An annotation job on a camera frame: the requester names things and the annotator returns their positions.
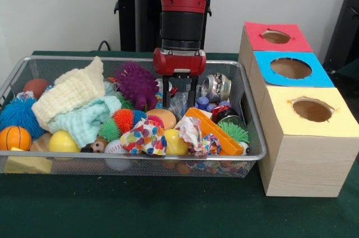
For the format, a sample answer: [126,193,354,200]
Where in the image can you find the colourful patterned cloth wad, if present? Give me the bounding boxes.
[119,118,168,157]

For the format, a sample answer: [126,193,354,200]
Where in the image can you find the green spiky toy with eyes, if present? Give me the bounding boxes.
[218,121,250,154]

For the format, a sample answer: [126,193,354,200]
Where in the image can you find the orange foam disc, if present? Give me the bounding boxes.
[145,108,177,130]

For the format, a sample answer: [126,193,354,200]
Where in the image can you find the mint waffle cloth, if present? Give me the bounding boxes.
[49,96,122,149]

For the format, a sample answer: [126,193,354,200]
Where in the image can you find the purple spiky ball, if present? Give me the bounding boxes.
[114,62,160,111]

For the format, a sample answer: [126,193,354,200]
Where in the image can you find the white baseball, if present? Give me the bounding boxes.
[104,139,132,171]

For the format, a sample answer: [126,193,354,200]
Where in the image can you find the small clear plastic bottle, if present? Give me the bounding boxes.
[169,91,190,120]

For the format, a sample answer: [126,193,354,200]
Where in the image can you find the small orange basketball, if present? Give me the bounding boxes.
[0,126,33,151]

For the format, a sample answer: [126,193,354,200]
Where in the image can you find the wooden three-hole box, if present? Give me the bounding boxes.
[238,21,359,198]

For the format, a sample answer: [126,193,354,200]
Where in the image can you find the crushed silver can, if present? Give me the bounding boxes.
[201,74,232,102]

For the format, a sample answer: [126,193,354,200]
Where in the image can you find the large blue spiky ball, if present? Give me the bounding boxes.
[0,96,47,140]

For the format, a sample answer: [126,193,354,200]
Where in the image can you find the reddish brown ball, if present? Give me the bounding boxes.
[22,79,50,100]

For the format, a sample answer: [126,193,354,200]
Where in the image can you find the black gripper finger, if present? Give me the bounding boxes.
[162,75,172,109]
[187,76,198,107]

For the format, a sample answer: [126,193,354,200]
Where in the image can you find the black upright panel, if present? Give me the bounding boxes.
[322,0,359,66]

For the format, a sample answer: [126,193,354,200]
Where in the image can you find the shallow wire mesh bin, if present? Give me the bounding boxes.
[0,55,267,179]

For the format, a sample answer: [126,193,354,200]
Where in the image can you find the orange plastic grid toy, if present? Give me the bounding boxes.
[185,107,245,156]

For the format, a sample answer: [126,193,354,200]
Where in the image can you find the cream waffle cloth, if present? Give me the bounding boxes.
[31,56,107,126]

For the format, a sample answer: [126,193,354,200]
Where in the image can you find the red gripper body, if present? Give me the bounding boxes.
[153,48,208,77]

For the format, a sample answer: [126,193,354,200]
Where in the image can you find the yellow tennis ball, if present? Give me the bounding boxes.
[164,128,190,156]

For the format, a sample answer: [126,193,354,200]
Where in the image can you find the smooth yellow ball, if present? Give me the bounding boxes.
[49,130,81,153]

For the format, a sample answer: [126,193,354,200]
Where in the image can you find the black looped cable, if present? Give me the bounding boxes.
[98,40,113,52]

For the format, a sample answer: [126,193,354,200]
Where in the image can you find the dark green table cloth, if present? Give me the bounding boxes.
[0,49,359,238]
[334,58,359,87]

